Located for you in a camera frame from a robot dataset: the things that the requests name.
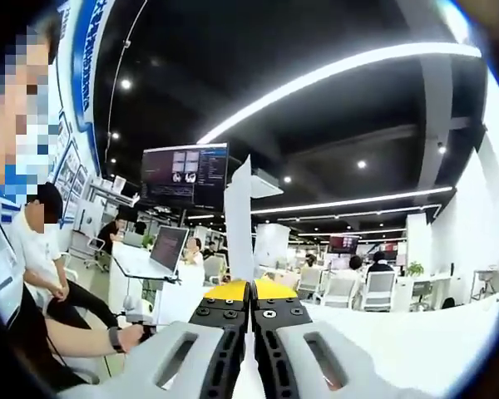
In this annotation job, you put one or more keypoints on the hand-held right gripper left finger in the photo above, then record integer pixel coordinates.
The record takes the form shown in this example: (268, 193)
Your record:
(216, 345)

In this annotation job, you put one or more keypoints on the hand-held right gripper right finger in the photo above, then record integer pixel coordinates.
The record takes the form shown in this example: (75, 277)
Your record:
(274, 345)

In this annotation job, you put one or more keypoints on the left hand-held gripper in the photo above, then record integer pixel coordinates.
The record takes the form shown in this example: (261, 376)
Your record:
(139, 311)

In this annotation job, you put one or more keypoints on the white cloth sheet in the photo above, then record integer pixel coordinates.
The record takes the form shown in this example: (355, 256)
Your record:
(239, 228)

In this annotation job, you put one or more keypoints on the person's left hand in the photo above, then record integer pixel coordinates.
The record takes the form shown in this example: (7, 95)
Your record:
(132, 338)

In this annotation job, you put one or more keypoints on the black wristband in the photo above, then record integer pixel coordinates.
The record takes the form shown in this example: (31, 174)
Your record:
(116, 340)

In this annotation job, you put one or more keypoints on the white standing desk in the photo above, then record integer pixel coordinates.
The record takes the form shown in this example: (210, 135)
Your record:
(133, 266)

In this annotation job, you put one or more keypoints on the white desktop monitor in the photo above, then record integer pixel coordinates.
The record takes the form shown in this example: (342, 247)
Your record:
(168, 251)

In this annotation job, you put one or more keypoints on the group of white office chairs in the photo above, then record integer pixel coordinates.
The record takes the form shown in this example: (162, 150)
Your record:
(378, 291)

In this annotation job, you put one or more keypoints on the white storage shelf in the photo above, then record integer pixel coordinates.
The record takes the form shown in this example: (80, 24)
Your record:
(104, 199)

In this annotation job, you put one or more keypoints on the small hanging display screen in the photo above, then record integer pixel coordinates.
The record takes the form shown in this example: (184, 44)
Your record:
(343, 244)

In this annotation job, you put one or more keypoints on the green potted plant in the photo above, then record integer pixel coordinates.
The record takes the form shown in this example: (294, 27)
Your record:
(416, 269)

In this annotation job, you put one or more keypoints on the ceiling air conditioner vent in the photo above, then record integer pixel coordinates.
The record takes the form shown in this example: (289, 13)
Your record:
(268, 180)

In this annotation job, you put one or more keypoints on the long ceiling light strip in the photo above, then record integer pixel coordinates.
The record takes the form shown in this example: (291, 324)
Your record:
(357, 202)
(357, 58)

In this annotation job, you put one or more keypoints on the white ceiling conduit pipe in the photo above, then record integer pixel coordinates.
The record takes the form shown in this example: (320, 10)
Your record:
(126, 42)

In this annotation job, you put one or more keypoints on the blue white wall poster board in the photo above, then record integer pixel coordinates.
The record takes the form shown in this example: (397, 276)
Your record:
(83, 83)

